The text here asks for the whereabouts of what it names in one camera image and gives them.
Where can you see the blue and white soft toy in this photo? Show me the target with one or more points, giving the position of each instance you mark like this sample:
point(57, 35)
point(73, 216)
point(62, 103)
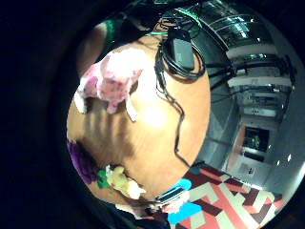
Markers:
point(184, 213)

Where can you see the black box device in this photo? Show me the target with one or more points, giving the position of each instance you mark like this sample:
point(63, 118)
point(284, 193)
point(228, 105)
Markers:
point(181, 51)

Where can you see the yellow and green soft toy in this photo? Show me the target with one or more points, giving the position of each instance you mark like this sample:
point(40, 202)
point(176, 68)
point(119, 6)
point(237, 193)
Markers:
point(122, 183)

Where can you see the purple soft toy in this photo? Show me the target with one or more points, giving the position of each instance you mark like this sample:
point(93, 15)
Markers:
point(81, 162)

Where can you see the striped small box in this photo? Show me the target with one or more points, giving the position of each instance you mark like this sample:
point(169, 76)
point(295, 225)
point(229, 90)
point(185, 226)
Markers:
point(170, 195)

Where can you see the white shelving unit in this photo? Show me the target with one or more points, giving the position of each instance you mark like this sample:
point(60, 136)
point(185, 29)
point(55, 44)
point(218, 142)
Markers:
point(254, 82)

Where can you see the pink and white soft toy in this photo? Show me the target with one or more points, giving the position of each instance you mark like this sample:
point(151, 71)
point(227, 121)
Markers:
point(111, 79)

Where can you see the dark screen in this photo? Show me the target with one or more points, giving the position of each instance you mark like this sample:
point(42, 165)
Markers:
point(255, 139)

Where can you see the black tripod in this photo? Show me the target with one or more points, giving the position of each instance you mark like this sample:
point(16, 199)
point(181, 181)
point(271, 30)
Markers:
point(230, 68)

